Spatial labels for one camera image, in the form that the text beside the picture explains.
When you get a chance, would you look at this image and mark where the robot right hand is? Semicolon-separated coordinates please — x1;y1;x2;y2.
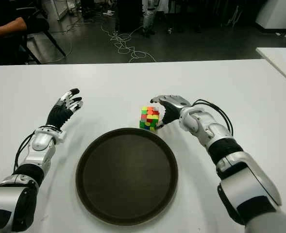
149;94;191;131

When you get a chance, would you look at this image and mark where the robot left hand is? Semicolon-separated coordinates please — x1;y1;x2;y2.
46;88;84;132

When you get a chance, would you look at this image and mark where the multicoloured Rubik's cube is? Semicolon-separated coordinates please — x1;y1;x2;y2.
139;105;163;132

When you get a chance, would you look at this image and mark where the dark brown round plate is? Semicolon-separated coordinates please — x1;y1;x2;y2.
75;127;179;226

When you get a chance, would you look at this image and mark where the black chair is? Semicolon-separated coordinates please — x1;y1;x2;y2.
21;26;67;65

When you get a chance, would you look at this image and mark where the black cabinet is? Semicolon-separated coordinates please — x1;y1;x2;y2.
116;0;143;33

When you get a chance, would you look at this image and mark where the grey metal stand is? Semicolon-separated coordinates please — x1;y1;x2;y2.
226;3;243;28

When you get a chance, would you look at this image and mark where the white cabinet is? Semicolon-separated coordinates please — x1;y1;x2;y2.
42;0;73;21

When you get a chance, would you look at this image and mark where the white side table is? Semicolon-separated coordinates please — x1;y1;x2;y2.
255;47;286;89

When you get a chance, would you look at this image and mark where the bystander black-clothed body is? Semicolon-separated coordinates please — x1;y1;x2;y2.
0;0;50;66

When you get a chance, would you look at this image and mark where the white machine housing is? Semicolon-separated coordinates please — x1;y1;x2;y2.
255;0;286;33

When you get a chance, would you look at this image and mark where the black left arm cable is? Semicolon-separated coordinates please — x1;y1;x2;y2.
13;131;36;170

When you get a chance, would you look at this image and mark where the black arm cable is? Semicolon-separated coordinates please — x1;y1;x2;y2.
13;131;36;170
192;98;234;136

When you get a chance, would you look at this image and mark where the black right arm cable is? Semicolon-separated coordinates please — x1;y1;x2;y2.
192;98;234;136

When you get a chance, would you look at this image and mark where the tangled white floor cable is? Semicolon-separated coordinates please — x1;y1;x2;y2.
101;14;157;63

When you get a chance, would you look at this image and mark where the thin white floor cable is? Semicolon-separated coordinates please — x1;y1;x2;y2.
45;17;85;63

